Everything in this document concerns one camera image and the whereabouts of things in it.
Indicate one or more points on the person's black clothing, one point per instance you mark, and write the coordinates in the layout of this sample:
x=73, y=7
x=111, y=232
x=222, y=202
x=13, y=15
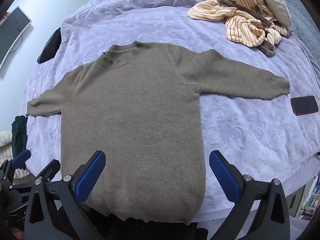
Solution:
x=150, y=231

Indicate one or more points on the cluttered bedside shelf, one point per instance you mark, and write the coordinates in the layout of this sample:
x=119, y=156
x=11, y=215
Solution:
x=308, y=197

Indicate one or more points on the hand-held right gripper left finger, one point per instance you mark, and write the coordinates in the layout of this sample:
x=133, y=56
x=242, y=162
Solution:
x=92, y=176

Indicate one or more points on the cream striped garment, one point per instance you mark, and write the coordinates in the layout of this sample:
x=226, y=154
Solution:
x=240, y=27

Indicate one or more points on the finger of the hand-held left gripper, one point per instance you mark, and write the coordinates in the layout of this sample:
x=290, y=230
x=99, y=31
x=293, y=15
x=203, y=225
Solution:
x=49, y=169
x=22, y=158

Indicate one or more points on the silver leaf-pattern pillow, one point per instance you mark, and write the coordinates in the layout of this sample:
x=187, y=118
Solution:
x=273, y=1

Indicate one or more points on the wall-mounted flat screen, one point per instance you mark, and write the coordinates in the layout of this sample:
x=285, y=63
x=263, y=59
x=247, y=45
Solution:
x=11, y=35

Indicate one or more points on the cream quilted jacket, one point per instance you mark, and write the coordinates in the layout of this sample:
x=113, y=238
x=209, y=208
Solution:
x=5, y=140

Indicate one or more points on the dark red smartphone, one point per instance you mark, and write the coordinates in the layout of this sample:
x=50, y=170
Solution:
x=303, y=105

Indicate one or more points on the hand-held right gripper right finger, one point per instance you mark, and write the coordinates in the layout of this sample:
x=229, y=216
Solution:
x=223, y=176

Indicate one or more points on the lavender embossed blanket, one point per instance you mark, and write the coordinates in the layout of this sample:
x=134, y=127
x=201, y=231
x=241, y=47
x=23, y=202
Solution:
x=237, y=135

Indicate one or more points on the black cushion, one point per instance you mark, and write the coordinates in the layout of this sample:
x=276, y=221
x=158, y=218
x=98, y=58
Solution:
x=48, y=47

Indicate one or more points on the brown knit sweater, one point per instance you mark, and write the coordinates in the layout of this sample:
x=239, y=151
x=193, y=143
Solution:
x=135, y=120

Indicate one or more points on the grey quilted bed cover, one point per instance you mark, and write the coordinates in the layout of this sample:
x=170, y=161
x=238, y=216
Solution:
x=303, y=15

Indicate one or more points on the dark green cloth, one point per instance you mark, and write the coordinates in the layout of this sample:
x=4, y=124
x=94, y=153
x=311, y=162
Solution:
x=19, y=135

